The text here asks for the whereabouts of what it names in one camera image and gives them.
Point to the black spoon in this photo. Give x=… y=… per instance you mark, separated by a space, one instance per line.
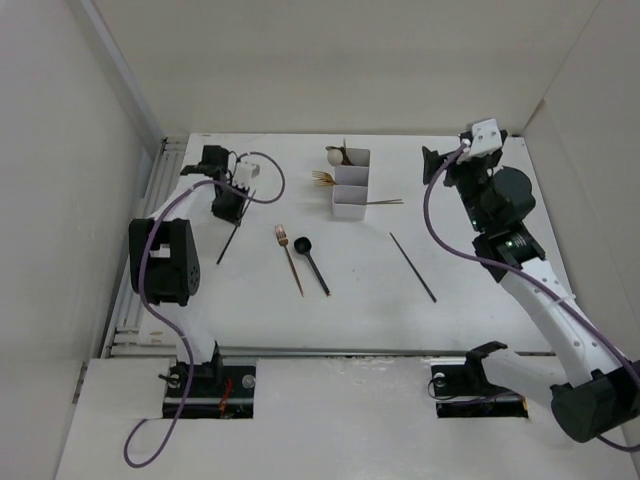
x=303 y=246

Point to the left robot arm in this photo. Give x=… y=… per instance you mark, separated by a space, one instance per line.
x=196 y=345

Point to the aluminium rail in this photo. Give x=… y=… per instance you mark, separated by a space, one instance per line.
x=291 y=353
x=142 y=282

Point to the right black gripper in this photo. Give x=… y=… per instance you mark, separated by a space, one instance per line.
x=462 y=164

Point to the white ceramic spoon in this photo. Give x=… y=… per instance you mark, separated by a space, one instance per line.
x=335 y=157

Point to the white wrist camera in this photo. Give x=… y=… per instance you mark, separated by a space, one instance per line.
x=244 y=174
x=480 y=139

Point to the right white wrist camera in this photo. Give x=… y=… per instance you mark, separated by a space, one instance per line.
x=480 y=139

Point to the white three-compartment container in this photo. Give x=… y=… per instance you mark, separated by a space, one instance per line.
x=350 y=194

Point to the rose gold fork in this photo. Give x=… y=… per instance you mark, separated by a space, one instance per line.
x=283 y=242

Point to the aluminium rail front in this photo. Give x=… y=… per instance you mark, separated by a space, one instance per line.
x=291 y=353

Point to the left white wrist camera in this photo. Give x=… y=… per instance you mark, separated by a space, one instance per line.
x=244 y=174

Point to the brown wooden spoon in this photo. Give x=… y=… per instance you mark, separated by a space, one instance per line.
x=345 y=157

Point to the black chopstick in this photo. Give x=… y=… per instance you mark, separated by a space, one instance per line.
x=227 y=244
x=413 y=268

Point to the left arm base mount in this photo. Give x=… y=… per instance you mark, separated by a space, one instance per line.
x=217 y=391

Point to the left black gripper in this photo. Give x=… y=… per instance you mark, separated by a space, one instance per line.
x=234 y=216

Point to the gold green-handled fork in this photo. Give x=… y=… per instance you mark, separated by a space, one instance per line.
x=323 y=183
x=322 y=177

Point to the aluminium rail left side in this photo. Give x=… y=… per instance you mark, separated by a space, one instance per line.
x=142 y=282

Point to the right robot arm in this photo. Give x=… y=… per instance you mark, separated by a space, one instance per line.
x=596 y=387

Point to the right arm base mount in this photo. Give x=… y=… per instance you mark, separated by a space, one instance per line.
x=461 y=390

